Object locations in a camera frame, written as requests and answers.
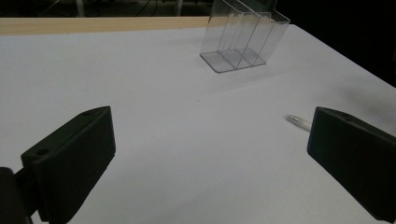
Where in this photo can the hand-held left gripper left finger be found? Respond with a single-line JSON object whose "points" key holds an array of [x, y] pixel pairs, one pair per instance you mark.
{"points": [[73, 155]]}

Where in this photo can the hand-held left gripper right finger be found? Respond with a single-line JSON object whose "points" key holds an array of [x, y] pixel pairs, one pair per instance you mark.
{"points": [[355, 155]]}

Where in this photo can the clear acrylic pen holder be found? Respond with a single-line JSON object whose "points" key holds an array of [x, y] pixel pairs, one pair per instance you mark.
{"points": [[241, 40]]}

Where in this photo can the light wooden board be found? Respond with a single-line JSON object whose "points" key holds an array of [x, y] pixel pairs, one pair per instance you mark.
{"points": [[99, 24]]}

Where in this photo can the metal stand leg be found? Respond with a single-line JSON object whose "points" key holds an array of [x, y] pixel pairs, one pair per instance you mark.
{"points": [[80, 7], [178, 7]]}

